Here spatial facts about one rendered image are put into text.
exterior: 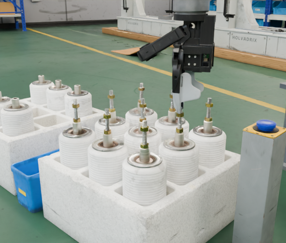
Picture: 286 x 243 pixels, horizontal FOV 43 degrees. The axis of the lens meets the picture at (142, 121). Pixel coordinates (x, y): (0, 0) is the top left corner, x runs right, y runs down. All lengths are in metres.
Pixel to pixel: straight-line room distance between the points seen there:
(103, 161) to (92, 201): 0.09
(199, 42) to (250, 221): 0.41
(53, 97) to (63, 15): 6.12
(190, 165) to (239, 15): 3.05
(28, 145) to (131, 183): 0.49
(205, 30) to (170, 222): 0.40
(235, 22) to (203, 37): 3.07
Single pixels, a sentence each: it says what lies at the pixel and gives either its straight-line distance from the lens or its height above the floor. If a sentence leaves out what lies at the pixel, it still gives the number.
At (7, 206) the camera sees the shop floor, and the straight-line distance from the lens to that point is 1.16.
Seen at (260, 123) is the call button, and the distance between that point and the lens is 0.80.
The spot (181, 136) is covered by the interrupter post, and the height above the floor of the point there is 0.28.
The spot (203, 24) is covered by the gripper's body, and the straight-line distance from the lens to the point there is 0.77.
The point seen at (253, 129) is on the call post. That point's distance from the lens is 0.80.
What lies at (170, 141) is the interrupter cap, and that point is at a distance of 0.87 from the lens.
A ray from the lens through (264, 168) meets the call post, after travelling 0.81.
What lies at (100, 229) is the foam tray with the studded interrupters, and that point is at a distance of 0.86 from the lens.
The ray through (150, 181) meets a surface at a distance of 0.75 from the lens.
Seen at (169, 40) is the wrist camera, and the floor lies 0.49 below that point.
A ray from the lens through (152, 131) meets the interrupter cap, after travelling 0.93.
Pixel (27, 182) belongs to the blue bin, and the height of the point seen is 0.10.
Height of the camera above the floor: 0.59
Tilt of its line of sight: 19 degrees down
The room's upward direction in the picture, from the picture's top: straight up
